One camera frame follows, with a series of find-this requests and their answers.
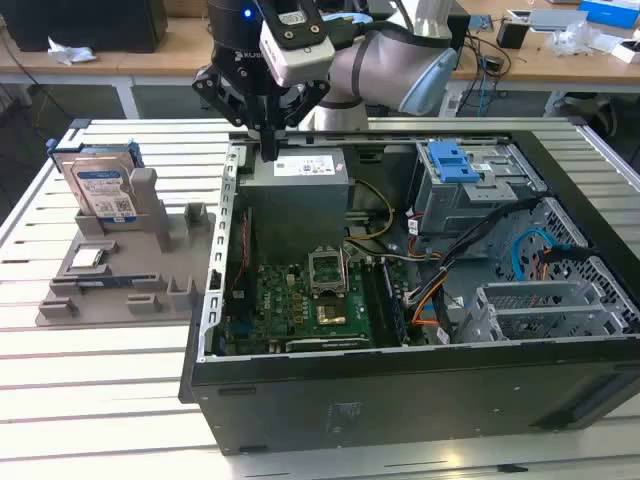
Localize CPU socket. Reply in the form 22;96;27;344
314;297;349;326

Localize metal socket cover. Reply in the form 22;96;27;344
307;249;346;297

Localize crumpled white paper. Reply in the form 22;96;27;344
47;35;97;66

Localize grey flat device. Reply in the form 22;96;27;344
507;7;589;34

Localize metal disk bay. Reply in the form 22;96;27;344
457;279;640;344

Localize black power wire connector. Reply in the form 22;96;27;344
537;244;591;264

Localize clear plastic bag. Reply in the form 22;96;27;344
544;22;601;56

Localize green motherboard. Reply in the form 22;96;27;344
219;249;376;351

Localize blue drive latch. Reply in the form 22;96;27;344
428;141;480;184

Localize blue hanging cable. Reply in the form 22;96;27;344
477;54;490;116

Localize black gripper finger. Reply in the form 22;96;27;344
192;64;270;161
268;78;331;161

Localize blue box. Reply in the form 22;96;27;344
579;0;640;26

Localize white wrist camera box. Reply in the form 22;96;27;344
258;0;335;87

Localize black graphics card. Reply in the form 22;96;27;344
285;336;374;353

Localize black office chair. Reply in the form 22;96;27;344
554;92;619;137

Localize silver CPU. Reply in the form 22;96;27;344
69;247;106;271

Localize grey power supply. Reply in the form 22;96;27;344
238;147;351;266

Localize installed RAM stick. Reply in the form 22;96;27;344
380;259;409;346

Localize yellow and black wires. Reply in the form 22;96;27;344
344;178;396;241

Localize grey parts rack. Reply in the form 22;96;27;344
35;167;219;329

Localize hard disk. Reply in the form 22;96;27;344
45;139;146;224

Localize orange wires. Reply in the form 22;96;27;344
409;288;451;329

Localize blue data wire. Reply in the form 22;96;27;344
510;227;559;284

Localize black computer tower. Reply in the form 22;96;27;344
447;12;471;51

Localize black RAM slot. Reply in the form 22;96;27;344
362;258;390;349

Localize black cable bundle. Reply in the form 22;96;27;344
407;197;544;307

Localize metal drive cage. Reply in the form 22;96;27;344
409;141;549;237

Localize black PC case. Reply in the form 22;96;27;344
178;128;640;457

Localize red wire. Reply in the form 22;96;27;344
237;209;252;292

